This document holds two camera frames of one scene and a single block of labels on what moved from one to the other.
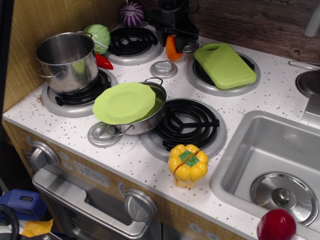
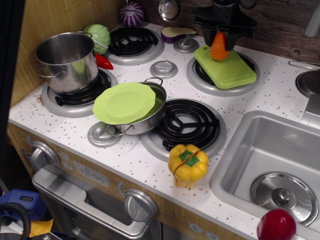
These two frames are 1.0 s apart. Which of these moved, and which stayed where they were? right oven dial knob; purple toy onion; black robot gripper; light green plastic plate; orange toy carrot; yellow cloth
Moved: orange toy carrot; black robot gripper
Stayed: yellow cloth; light green plastic plate; purple toy onion; right oven dial knob
